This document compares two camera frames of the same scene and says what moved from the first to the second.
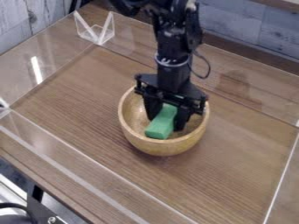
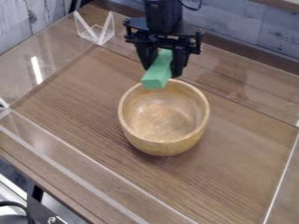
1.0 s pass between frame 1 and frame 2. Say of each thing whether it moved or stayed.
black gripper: moved
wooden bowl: stayed
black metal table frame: stayed
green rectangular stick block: moved
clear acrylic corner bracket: stayed
